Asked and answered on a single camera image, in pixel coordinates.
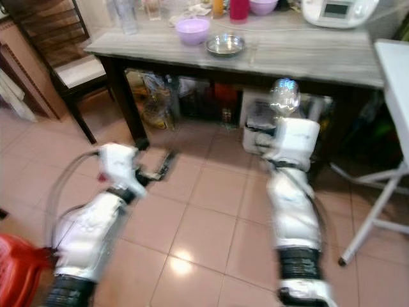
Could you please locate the clear plastic bag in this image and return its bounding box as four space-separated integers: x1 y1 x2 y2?
143 70 174 130

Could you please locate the grey top dark leg table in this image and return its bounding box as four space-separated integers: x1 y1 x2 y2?
84 12 385 152

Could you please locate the round steel plate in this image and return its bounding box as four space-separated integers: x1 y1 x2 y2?
206 34 246 58

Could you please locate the dark wooden chair white cushion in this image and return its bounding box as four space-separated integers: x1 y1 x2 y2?
6 0 111 145

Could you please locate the large purple plastic bowl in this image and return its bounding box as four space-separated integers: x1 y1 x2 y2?
175 17 211 46

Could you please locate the pink plastic cup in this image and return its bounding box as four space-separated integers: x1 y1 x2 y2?
229 0 251 22

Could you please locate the small purple plastic bowl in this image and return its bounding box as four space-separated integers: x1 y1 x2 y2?
249 0 279 16

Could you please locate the white folding table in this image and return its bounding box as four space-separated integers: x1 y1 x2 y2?
329 38 409 267

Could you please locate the white rice cooker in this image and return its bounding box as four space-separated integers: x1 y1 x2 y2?
301 0 369 28

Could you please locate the crumpled white tissue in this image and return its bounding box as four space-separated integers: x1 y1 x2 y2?
169 3 213 26

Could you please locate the tall clear glass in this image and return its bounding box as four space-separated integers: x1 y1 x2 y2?
113 0 140 36

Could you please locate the small clear glass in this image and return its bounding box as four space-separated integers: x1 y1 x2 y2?
144 0 163 21

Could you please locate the red plastic stool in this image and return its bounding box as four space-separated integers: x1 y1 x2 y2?
0 233 57 307

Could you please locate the brown wooden cabinet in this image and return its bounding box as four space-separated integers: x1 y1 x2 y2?
0 19 70 123

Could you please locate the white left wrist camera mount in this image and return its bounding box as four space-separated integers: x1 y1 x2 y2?
98 143 149 198

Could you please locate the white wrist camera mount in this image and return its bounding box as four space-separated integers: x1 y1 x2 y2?
98 143 149 198
272 118 321 168

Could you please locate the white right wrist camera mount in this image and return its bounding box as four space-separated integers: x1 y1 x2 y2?
272 118 321 168

